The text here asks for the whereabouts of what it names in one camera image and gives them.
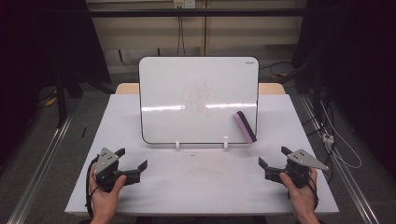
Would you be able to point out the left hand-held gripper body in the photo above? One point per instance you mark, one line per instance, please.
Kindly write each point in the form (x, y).
(104, 161)

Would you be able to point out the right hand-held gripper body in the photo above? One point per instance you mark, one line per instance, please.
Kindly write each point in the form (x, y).
(303, 160)

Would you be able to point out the purple and black eraser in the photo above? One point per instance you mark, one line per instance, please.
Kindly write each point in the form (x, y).
(246, 127)

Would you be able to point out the white whiteboard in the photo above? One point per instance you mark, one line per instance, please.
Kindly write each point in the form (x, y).
(186, 124)

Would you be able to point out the person's left hand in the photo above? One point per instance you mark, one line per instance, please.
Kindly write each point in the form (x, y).
(104, 202)

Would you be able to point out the person's right hand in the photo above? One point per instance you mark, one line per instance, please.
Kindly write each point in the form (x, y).
(303, 200)

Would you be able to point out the small black floor item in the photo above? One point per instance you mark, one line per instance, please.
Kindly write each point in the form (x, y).
(83, 132)

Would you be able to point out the white whiteboard foot clip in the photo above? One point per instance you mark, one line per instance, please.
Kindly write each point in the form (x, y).
(225, 145)
(177, 145)

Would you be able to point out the black metal stand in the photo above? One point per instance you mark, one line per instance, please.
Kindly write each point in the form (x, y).
(61, 99)

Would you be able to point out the black curtain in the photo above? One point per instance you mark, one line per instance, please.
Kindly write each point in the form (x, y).
(46, 40)
(358, 62)

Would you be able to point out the yellowish vertical pipe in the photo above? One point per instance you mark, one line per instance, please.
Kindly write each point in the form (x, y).
(205, 28)

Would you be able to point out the black horizontal bar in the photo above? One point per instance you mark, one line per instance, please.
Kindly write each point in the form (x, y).
(193, 12)

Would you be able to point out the aluminium floor rail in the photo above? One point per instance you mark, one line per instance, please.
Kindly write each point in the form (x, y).
(40, 169)
(345, 174)

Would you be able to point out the white wall socket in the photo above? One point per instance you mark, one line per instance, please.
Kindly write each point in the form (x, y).
(184, 3)

